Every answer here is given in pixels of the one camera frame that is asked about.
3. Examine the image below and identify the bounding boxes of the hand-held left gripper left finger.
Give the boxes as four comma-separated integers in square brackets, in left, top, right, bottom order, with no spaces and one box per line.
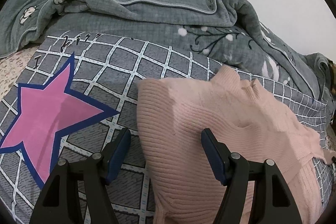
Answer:
[29,127,131,224]

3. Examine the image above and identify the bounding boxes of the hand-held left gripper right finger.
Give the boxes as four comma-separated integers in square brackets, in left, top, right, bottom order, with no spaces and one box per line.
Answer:
[201,128,292,224]

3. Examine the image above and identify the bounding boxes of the grey checked quilt pink stars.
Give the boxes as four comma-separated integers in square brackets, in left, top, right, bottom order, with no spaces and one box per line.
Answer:
[0,30,334,224]

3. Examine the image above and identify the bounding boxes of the beige speckled bed sheet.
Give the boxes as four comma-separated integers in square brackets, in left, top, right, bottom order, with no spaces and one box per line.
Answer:
[0,47,40,101]

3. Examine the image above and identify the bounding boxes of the grey-green floral fleece blanket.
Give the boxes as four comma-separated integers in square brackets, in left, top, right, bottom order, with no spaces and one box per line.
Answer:
[0,0,336,109]

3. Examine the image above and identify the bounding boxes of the pink ribbed knit sweater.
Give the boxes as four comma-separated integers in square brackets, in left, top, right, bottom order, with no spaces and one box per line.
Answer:
[137,65,336,224]

